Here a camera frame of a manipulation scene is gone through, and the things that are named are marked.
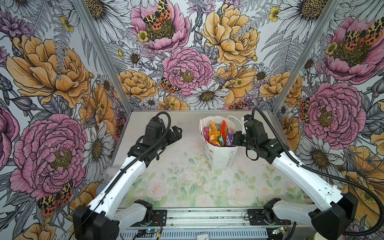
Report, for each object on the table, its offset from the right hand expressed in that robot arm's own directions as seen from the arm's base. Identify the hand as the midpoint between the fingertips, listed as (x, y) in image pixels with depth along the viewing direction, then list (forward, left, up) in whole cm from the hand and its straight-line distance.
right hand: (234, 139), depth 77 cm
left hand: (+2, +30, 0) cm, 30 cm away
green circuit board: (-36, +43, -24) cm, 61 cm away
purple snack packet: (-1, +2, -1) cm, 3 cm away
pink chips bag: (+8, +14, -3) cm, 16 cm away
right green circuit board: (-37, -17, -23) cm, 47 cm away
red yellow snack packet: (+5, +5, +2) cm, 7 cm away
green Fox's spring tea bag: (0, +7, 0) cm, 7 cm away
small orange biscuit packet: (+8, +10, +1) cm, 13 cm away
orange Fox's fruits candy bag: (+1, +11, +2) cm, 11 cm away
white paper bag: (-6, +11, -2) cm, 13 cm away
